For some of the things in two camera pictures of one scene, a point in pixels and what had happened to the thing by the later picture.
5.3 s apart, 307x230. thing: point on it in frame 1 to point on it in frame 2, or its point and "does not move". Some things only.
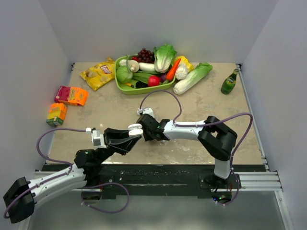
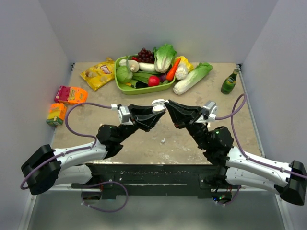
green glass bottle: x=229 y=84 does not move
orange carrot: x=171 y=72 does not move
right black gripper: x=147 y=137 to x=182 y=115
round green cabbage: x=123 y=74 does not move
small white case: x=135 y=129 to x=158 y=105
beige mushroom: x=133 y=65 does not move
